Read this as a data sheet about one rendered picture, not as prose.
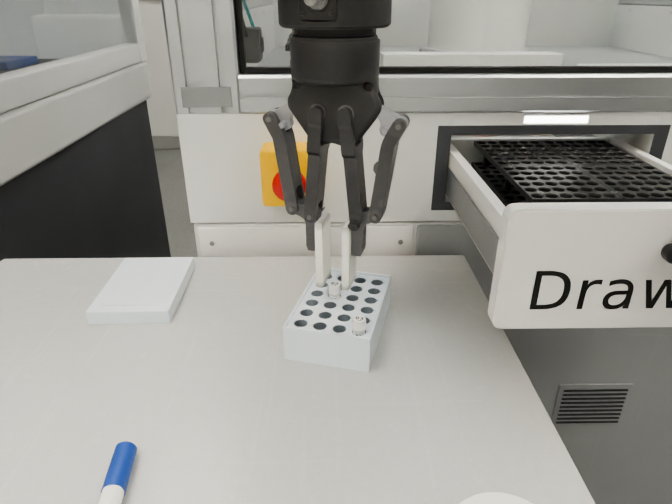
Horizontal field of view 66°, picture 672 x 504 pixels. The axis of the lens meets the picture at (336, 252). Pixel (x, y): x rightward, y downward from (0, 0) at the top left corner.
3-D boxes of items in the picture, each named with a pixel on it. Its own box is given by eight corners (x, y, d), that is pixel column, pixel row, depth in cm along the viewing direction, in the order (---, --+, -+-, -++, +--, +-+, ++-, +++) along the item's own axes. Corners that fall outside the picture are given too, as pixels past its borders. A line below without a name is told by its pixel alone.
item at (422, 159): (934, 218, 72) (993, 111, 65) (190, 223, 70) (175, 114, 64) (604, 96, 157) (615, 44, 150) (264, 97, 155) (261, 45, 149)
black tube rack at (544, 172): (693, 257, 53) (714, 197, 50) (522, 258, 53) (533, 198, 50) (593, 185, 73) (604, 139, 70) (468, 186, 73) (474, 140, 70)
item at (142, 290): (170, 323, 56) (168, 310, 55) (88, 325, 56) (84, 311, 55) (195, 267, 67) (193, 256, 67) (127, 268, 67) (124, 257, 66)
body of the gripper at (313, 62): (269, 33, 41) (276, 149, 45) (375, 35, 39) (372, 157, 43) (301, 28, 47) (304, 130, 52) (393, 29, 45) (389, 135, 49)
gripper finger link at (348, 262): (349, 214, 52) (356, 215, 51) (348, 276, 55) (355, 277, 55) (341, 226, 49) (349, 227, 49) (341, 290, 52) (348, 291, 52)
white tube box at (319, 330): (369, 373, 49) (370, 339, 47) (284, 359, 50) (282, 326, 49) (389, 304, 59) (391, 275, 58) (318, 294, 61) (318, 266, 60)
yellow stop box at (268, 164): (320, 209, 64) (319, 152, 61) (261, 209, 64) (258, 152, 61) (320, 195, 69) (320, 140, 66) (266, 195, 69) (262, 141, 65)
